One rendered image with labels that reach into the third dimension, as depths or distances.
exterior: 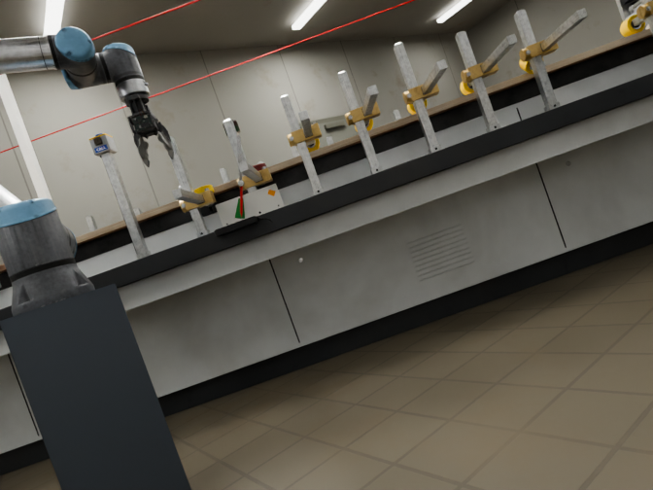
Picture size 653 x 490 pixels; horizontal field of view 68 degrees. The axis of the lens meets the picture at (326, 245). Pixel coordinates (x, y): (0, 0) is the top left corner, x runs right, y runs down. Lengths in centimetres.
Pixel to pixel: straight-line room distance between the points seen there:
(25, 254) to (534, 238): 193
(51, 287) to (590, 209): 210
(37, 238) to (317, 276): 121
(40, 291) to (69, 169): 463
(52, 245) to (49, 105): 485
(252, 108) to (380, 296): 499
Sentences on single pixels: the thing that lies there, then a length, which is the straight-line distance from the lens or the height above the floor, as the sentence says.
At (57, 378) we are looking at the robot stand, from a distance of 129.
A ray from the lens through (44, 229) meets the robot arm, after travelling 137.
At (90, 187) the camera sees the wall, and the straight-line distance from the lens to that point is 589.
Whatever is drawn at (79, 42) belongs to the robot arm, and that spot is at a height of 125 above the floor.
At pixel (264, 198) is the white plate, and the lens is 197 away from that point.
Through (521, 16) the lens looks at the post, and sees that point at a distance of 226.
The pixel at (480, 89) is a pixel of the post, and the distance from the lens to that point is 212.
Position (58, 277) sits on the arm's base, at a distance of 134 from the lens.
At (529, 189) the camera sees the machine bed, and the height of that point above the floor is 42.
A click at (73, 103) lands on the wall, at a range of 620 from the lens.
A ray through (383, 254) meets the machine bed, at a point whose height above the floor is 37.
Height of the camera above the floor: 53
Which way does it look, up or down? 1 degrees down
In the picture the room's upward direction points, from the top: 20 degrees counter-clockwise
